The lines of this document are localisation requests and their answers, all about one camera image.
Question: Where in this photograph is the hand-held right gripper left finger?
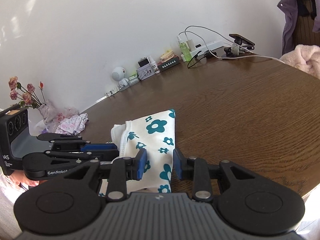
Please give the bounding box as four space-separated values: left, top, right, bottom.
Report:
64 149 147 203

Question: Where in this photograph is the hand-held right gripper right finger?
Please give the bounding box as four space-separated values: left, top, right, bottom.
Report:
174 149 253 202

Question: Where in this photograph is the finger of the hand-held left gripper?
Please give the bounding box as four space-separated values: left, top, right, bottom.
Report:
37 132 118 153
45 150 120 168

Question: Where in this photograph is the cream teal-flowered dress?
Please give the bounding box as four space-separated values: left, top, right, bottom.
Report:
99 109 177 198

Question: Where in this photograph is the pink floral garment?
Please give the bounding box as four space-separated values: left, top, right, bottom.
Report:
55 113 88 135

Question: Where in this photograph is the pale patterned vase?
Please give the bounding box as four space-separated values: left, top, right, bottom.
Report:
37 99 57 124

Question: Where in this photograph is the clear red-printed plastic bag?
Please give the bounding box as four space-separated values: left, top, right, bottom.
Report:
34 106 80 134

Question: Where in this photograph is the white clip strip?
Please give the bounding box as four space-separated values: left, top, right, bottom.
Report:
105 86 120 98

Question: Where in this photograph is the dried rose bouquet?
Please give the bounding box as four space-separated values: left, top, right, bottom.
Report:
9 76 47 109

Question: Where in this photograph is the white robot figure speaker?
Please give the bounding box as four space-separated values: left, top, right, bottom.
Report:
112 66 131 91

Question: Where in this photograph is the white spray bottle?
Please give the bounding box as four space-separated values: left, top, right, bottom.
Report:
149 56 160 74

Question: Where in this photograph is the black lettered box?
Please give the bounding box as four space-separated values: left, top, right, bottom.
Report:
159 57 180 72

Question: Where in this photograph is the yellow and pink box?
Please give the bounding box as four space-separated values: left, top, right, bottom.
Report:
159 50 175 62

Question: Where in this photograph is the green spray bottle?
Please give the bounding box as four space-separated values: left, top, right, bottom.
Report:
177 35 192 62

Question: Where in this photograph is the white charger adapter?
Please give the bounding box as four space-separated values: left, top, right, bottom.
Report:
185 38 198 55

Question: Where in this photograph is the white power strip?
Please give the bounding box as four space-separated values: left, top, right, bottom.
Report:
189 39 225 57

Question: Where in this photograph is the phone clamp holder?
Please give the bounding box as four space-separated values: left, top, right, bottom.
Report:
222 42 254 57

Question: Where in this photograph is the pink fluffy cloth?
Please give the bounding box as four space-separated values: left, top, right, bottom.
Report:
279 44 320 77

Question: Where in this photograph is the purple jacket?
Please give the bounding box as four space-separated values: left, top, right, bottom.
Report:
277 0 320 55

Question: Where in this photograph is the black cable with device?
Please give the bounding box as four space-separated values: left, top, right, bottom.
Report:
187 50 213 69

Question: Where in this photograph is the white charging cable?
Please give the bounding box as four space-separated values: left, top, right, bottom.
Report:
177 26 288 65

